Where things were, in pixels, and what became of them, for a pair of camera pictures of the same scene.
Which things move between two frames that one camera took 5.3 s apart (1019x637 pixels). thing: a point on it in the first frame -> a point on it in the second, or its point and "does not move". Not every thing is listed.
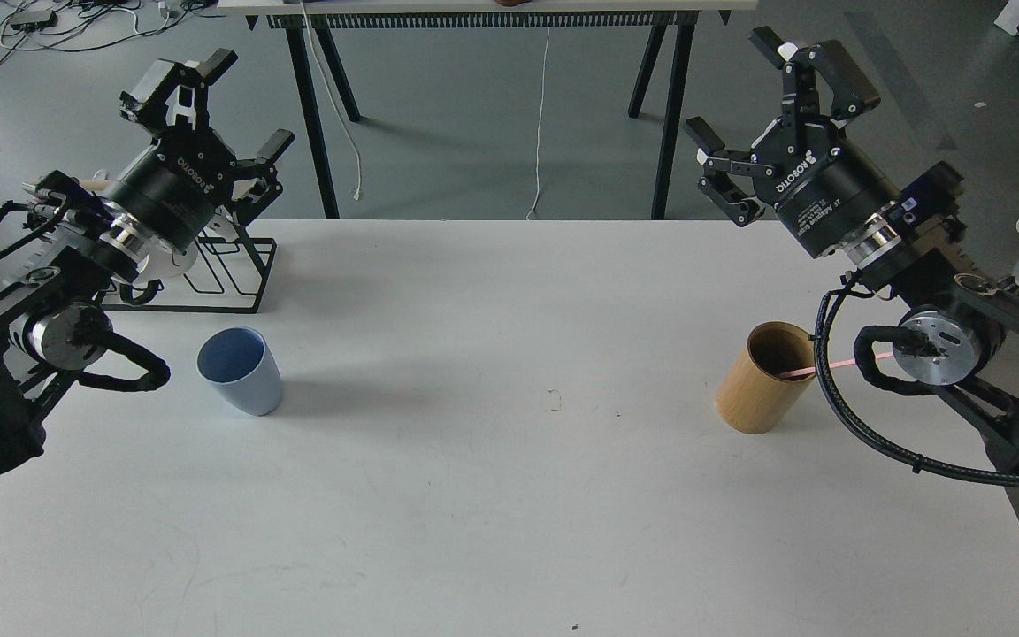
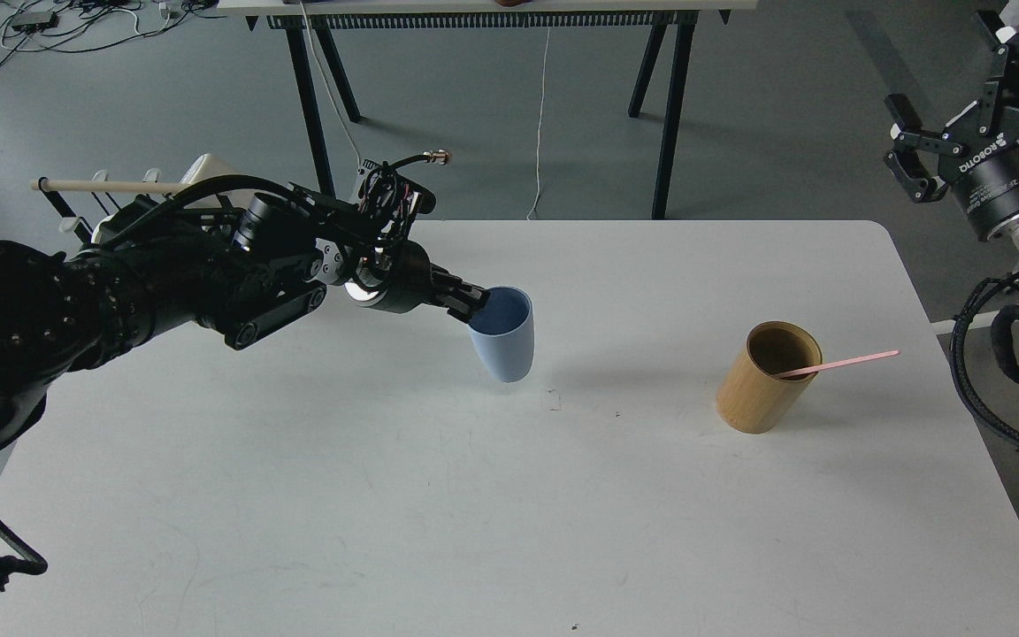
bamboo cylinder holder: [752, 397] does not move
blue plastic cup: [240, 364] -> [502, 333]
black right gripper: [822, 187] -> [1007, 165]
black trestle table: [683, 15] does not move
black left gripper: [173, 187] -> [402, 280]
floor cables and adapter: [66, 25] does not move
